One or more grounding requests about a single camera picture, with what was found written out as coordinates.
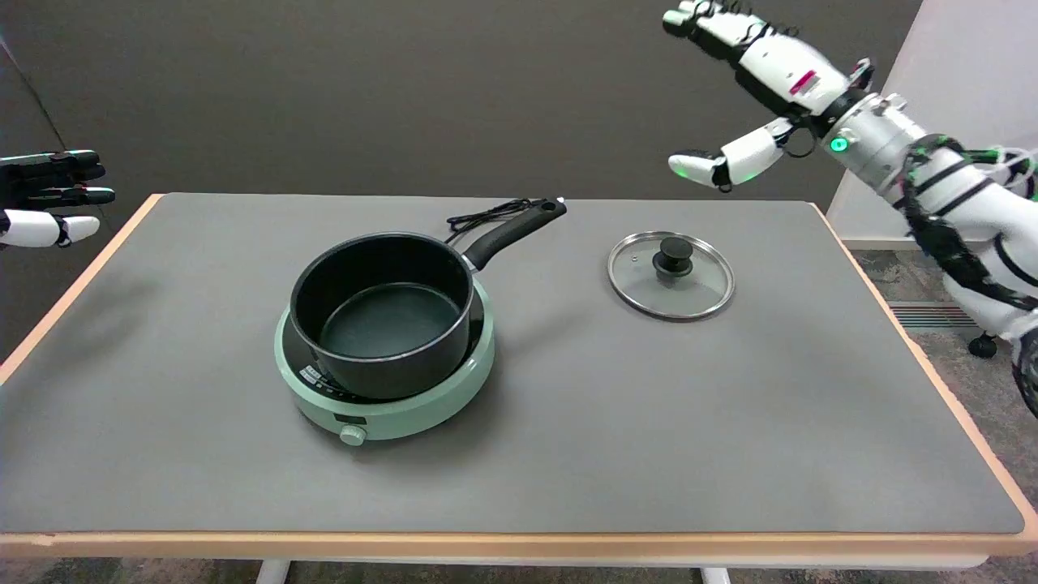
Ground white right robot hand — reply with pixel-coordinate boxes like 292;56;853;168
663;0;873;193

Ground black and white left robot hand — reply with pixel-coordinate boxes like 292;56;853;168
0;150;116;249

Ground black pot with long handle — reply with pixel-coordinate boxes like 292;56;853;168
290;197;567;401

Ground glass pot lid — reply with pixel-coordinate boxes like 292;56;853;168
607;231;736;322

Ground floor vent grille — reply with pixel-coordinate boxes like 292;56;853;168
888;302;980;332

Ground grey table mat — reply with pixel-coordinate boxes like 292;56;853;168
0;193;1024;535

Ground green induction cooker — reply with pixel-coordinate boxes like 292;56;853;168
274;280;496;447

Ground black power cord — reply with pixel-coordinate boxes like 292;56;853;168
446;199;548;244

